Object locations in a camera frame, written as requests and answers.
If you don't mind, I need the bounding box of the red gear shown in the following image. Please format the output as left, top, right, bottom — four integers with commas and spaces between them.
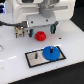
35, 31, 46, 41

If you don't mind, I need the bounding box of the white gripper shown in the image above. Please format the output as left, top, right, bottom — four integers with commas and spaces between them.
27, 0, 75, 34

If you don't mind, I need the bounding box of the beige connector block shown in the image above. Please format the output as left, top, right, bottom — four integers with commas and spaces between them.
14, 27, 24, 37

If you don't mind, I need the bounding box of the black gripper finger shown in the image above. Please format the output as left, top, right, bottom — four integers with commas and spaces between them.
29, 29, 34, 37

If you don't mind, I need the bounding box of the black cable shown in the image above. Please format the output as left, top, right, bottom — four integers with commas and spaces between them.
0, 20, 21, 28

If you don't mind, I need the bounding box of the left metal peg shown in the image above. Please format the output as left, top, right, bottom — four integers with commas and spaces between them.
33, 51, 38, 62

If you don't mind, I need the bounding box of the metal peg base plate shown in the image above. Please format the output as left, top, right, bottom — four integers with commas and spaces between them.
25, 46, 65, 68

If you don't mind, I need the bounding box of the blue gear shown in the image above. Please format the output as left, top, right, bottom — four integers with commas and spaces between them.
42, 46, 60, 61

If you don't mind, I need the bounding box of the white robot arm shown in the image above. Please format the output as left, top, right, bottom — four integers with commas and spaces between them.
7, 0, 75, 29

